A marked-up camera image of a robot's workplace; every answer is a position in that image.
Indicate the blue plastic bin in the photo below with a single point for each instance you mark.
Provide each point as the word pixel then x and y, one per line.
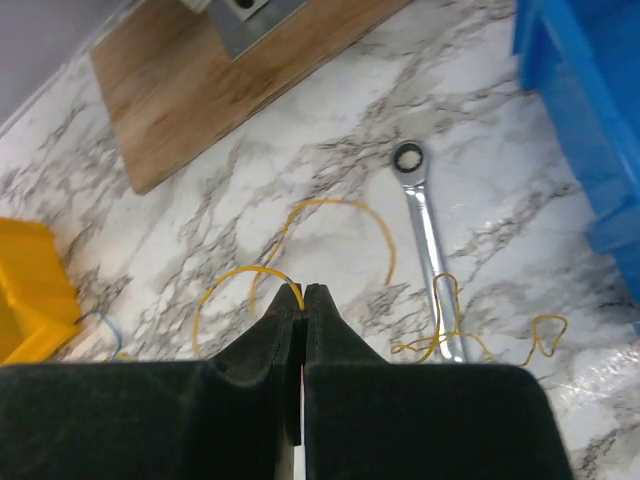
pixel 583 59

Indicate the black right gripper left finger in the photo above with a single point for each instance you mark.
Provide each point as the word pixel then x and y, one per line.
pixel 234 415

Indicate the silver ratchet wrench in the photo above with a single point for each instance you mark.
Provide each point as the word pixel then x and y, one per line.
pixel 410 162

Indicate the brown wooden board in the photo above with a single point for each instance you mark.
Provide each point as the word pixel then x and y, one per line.
pixel 174 82

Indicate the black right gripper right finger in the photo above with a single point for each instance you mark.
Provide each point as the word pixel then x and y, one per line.
pixel 366 418

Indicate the grey metal stand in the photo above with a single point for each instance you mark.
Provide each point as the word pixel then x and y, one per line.
pixel 250 22

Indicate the orange plastic bin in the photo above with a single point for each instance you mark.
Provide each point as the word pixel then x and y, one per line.
pixel 39 311

